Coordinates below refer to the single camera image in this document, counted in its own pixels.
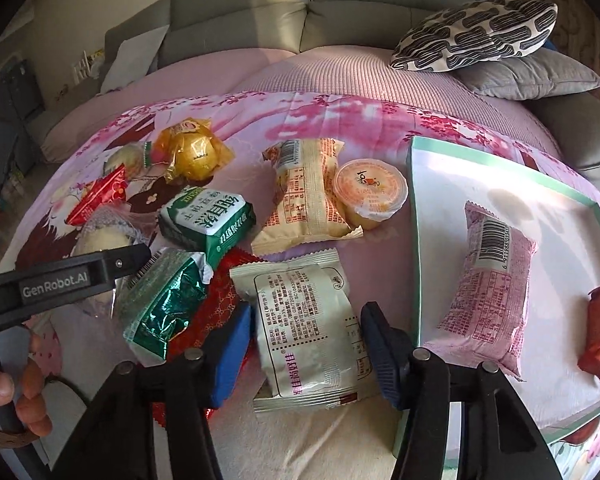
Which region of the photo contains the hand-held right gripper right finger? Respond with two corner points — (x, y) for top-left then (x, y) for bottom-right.
(360, 301), (563, 480)

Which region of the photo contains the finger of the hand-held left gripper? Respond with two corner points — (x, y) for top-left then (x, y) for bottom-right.
(100, 242), (153, 288)

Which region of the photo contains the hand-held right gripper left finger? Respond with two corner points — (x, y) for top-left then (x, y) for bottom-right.
(52, 302), (255, 480)

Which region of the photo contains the clear-wrapped pale bun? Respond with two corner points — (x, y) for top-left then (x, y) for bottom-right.
(72, 204), (153, 317)

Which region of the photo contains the green foil snack packet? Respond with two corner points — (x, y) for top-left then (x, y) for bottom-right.
(117, 247), (215, 368)

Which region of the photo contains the red patterned snack packet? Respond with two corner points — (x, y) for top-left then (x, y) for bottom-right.
(150, 247), (266, 426)

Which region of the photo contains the green and white snack packet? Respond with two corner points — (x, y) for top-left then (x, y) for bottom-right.
(157, 186), (257, 271)

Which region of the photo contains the white tray with teal rim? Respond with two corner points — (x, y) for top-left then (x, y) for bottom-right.
(392, 135), (600, 471)

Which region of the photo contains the person's left hand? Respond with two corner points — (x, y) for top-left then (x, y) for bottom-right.
(0, 332), (53, 438)

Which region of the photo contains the small red snack packet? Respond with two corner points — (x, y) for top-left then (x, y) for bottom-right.
(65, 165), (129, 227)

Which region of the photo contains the pale round snack green wrapper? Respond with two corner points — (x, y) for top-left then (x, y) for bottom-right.
(102, 141), (153, 181)

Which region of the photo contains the pink snack packet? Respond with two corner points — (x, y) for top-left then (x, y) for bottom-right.
(422, 201), (538, 380)

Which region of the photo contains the yellow wrapped round snack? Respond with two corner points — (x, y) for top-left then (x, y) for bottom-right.
(152, 117), (235, 185)

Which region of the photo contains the orange jelly cup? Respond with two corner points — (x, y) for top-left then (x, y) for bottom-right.
(332, 158), (410, 231)

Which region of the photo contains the beige orange-print snack packet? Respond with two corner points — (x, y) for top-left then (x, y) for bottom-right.
(250, 137), (365, 257)

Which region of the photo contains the dark cabinet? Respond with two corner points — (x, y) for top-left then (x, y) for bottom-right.
(0, 57), (46, 121)

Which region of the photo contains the light grey cushion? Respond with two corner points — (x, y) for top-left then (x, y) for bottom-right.
(100, 24), (171, 95)

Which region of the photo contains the pink floral printed blanket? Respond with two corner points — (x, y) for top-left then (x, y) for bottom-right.
(0, 87), (600, 480)

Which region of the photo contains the pink textured blanket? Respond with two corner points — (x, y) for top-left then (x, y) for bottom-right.
(40, 45), (563, 163)

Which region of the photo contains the grey sofa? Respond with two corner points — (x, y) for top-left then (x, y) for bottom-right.
(102, 0), (600, 186)

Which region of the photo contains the grey pillow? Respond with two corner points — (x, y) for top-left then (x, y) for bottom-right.
(452, 51), (600, 101)

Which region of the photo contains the black and white patterned pillow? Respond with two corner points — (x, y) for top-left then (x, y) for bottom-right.
(390, 0), (559, 73)

